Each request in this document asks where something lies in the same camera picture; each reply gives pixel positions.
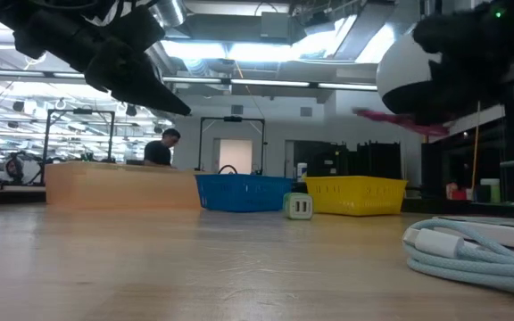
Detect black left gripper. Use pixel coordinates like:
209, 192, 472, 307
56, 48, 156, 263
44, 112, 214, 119
13, 4, 191, 116

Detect pink item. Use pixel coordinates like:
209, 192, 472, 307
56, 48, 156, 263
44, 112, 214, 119
352, 108, 451, 137

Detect light blue braided cable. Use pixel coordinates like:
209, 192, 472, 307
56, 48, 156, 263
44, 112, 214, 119
401, 217, 514, 299

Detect green white USB charger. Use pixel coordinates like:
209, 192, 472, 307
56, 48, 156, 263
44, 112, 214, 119
282, 192, 314, 221

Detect white globe table lamp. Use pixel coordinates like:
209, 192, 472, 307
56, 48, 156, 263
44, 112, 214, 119
376, 33, 445, 148

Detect person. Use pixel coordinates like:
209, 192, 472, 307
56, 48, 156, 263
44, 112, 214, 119
143, 128, 182, 169
0, 151, 33, 185

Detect white panel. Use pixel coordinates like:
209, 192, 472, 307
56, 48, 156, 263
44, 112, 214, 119
212, 137, 254, 176

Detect black cabinets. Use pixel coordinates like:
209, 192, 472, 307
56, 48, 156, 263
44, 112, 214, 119
292, 140, 403, 180

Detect pale green carton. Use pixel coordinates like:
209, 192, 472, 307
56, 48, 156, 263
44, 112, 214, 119
479, 177, 502, 204

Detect blue plastic basket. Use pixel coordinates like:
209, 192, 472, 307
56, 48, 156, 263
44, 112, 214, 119
195, 173, 294, 213

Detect yellow plastic basket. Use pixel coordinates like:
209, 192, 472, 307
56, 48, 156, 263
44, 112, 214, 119
303, 175, 409, 218

